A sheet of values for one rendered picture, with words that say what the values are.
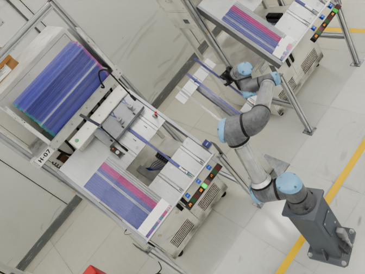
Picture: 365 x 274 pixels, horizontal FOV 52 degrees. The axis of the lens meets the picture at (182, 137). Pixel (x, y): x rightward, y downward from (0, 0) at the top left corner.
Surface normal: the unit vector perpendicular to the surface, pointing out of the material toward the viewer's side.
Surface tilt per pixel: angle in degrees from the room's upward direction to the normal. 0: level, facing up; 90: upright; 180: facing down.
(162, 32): 90
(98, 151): 42
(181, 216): 90
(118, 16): 90
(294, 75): 90
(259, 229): 0
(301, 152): 0
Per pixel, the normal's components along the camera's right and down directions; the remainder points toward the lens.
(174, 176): 0.00, -0.25
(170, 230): 0.60, 0.23
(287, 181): -0.42, -0.61
